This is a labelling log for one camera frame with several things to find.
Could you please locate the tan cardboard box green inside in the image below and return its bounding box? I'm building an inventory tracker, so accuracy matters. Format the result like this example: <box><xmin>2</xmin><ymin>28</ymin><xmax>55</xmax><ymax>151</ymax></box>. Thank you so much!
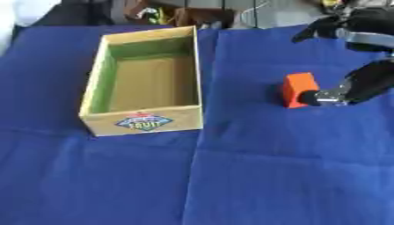
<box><xmin>78</xmin><ymin>25</ymin><xmax>205</xmax><ymax>137</ymax></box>

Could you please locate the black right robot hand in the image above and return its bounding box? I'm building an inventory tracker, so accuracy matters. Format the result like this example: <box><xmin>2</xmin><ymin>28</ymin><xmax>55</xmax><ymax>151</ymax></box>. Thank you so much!
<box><xmin>290</xmin><ymin>6</ymin><xmax>394</xmax><ymax>107</ymax></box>

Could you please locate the orange rectangular block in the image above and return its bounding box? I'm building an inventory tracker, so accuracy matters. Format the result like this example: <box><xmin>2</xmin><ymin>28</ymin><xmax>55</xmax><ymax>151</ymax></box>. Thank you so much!
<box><xmin>280</xmin><ymin>72</ymin><xmax>322</xmax><ymax>109</ymax></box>

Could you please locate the black chair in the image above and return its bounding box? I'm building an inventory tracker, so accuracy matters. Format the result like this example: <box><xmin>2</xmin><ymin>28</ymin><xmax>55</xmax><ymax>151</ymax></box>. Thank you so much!
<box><xmin>29</xmin><ymin>0</ymin><xmax>117</xmax><ymax>27</ymax></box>

